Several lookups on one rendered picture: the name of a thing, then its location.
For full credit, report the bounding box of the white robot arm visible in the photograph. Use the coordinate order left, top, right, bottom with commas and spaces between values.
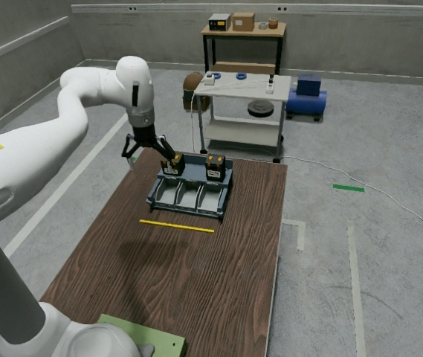
0, 57, 155, 357

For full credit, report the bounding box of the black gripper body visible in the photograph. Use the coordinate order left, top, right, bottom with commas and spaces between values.
132, 123, 157, 148

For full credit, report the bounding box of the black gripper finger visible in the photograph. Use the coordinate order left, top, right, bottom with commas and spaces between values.
121, 134, 143, 172
146, 135, 175, 173

